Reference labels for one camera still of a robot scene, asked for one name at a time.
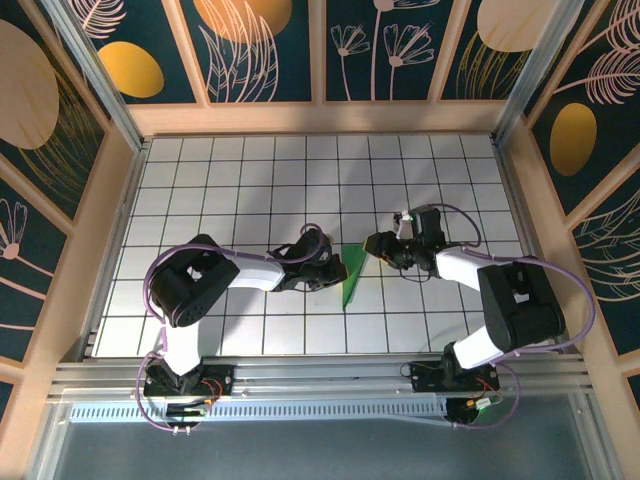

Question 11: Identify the green square paper sheet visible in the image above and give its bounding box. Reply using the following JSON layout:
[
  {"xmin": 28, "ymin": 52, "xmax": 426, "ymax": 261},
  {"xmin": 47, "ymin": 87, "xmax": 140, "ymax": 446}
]
[{"xmin": 340, "ymin": 242, "xmax": 370, "ymax": 312}]

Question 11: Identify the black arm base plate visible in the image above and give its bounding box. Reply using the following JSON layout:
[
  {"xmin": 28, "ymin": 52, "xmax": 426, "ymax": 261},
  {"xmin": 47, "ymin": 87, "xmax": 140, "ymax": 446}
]
[
  {"xmin": 143, "ymin": 363, "xmax": 236, "ymax": 399},
  {"xmin": 408, "ymin": 360, "xmax": 501, "ymax": 395}
]

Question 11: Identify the grey slotted cable duct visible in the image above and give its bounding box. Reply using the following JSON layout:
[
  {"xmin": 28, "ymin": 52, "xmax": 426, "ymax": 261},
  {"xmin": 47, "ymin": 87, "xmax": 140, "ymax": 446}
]
[{"xmin": 68, "ymin": 399, "xmax": 451, "ymax": 425}]

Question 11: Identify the white gridded table mat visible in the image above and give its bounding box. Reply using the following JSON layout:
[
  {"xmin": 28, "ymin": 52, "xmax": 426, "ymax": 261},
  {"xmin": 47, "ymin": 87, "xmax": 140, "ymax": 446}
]
[{"xmin": 92, "ymin": 134, "xmax": 556, "ymax": 357}]

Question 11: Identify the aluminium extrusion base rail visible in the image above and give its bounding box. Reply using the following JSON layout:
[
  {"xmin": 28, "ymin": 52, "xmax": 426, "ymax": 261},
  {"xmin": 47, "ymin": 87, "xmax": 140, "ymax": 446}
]
[{"xmin": 47, "ymin": 352, "xmax": 596, "ymax": 404}]

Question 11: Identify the grey metal sheet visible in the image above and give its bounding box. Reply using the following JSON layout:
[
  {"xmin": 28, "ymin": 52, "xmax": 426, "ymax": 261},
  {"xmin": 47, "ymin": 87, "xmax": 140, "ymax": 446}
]
[{"xmin": 29, "ymin": 417, "xmax": 609, "ymax": 480}]

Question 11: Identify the black electronics module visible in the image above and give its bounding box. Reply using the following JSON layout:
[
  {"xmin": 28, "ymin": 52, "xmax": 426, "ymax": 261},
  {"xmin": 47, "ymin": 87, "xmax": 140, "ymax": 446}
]
[
  {"xmin": 164, "ymin": 398, "xmax": 214, "ymax": 435},
  {"xmin": 443, "ymin": 394, "xmax": 505, "ymax": 430}
]

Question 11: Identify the aluminium corner post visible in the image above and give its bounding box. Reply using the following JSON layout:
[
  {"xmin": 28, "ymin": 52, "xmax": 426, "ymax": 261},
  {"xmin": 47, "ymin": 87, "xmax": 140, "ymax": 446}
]
[
  {"xmin": 42, "ymin": 0, "xmax": 151, "ymax": 154},
  {"xmin": 491, "ymin": 0, "xmax": 589, "ymax": 146}
]

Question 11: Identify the aluminium table side rail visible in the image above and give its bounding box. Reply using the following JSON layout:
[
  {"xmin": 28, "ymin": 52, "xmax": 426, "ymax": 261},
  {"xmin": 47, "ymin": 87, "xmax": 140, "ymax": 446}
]
[
  {"xmin": 79, "ymin": 142, "xmax": 151, "ymax": 361},
  {"xmin": 492, "ymin": 139, "xmax": 576, "ymax": 354}
]

